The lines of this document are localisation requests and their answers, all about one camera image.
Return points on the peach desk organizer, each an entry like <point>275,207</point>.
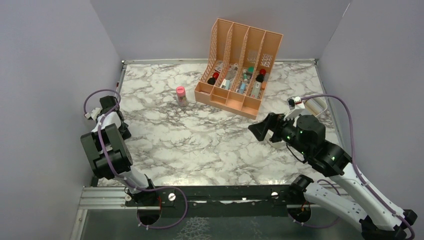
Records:
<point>234,47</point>

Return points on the pink cartoon bottle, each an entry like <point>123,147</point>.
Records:
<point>181,96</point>

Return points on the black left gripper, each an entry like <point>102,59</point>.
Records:
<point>123,128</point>

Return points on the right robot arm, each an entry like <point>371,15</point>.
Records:
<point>374,216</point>

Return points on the teal cap tube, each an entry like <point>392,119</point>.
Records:
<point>247,74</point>

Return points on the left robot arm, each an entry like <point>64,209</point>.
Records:
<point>108,155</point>

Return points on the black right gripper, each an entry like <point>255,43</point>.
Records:
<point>273,121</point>

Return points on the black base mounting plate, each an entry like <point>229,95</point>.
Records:
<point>219,202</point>

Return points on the aluminium table frame rail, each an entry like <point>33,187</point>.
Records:
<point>103,215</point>

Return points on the white plastic tray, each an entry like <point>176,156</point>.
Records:
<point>315,107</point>

